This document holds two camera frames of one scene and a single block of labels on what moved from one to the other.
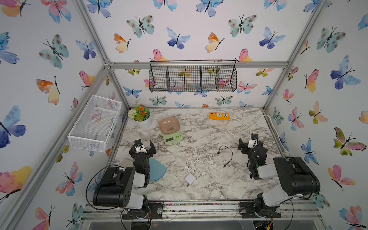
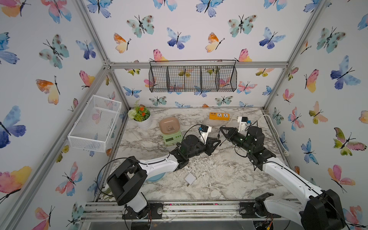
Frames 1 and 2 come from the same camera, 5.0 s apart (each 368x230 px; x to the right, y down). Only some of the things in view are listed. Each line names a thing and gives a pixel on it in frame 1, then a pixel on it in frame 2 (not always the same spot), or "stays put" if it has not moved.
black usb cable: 218,153 -> 218,136
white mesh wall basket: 94,129 stays put
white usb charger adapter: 190,178 stays put
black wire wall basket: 192,75 stays put
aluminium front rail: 306,211 stays put
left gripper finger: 138,143 -> 212,143
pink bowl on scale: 169,125 stays put
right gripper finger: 240,143 -> 234,140
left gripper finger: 152,145 -> 209,151
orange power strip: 219,116 stays put
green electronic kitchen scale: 172,138 stays put
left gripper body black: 148,155 -> 198,150
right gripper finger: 254,136 -> 228,132
